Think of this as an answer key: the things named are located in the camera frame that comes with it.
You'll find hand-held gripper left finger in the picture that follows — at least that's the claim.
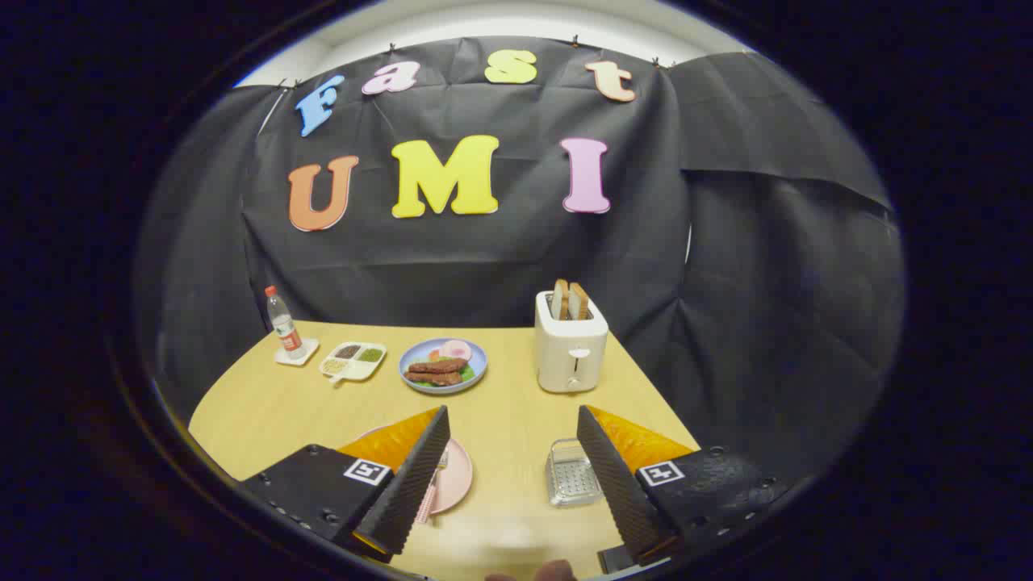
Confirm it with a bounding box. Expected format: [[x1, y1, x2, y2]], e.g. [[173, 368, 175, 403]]
[[242, 406, 451, 564]]

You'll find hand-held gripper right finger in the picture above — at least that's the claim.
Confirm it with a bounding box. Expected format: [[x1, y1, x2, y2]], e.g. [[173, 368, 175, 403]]
[[576, 405, 788, 566]]

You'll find fork with checkered handle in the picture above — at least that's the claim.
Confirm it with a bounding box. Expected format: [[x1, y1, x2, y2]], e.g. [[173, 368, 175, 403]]
[[416, 449, 450, 524]]

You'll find pink plate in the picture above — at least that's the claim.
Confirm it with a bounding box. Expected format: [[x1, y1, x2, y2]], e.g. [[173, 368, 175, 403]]
[[355, 426, 474, 516]]

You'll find green lettuce leaf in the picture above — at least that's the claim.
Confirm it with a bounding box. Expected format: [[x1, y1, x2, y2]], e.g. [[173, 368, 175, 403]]
[[420, 347, 477, 388]]

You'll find white divided condiment tray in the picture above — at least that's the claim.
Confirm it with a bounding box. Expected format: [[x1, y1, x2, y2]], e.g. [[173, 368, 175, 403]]
[[319, 341, 387, 383]]

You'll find white toaster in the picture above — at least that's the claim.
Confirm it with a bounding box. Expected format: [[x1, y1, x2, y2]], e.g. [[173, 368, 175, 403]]
[[534, 290, 609, 394]]

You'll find blue plate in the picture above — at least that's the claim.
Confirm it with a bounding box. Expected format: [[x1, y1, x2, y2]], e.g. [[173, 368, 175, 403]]
[[399, 337, 488, 395]]

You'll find white square coaster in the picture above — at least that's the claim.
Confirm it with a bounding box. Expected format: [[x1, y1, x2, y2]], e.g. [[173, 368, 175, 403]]
[[274, 337, 320, 367]]

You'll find clear plastic water bottle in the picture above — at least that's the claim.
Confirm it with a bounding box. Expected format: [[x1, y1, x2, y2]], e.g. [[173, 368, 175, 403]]
[[265, 286, 309, 361]]

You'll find black backdrop cloth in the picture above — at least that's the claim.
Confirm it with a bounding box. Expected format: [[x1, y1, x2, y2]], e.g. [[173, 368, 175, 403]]
[[149, 36, 905, 485]]

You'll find metal wire cutlery basket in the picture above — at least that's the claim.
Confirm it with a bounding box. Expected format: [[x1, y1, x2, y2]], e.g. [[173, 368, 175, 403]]
[[546, 438, 604, 508]]

